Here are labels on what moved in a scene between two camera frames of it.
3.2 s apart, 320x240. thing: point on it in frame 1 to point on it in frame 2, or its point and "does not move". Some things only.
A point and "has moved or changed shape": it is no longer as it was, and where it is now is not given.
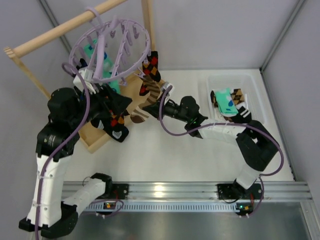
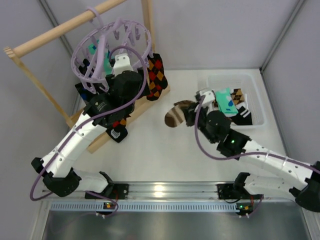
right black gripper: x=160 y=106 to x=191 y=115
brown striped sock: x=140 y=114 has moved or changed shape
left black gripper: x=110 y=100 to x=113 y=80
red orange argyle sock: x=150 y=65 has moved or changed shape
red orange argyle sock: x=117 y=119 does not move
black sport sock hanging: x=118 y=132 does not move
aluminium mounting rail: x=204 y=191 does not move
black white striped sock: x=244 y=116 does not move
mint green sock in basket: x=225 y=102 does not move
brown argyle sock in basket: x=237 y=96 does not move
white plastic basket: x=248 y=83 does not move
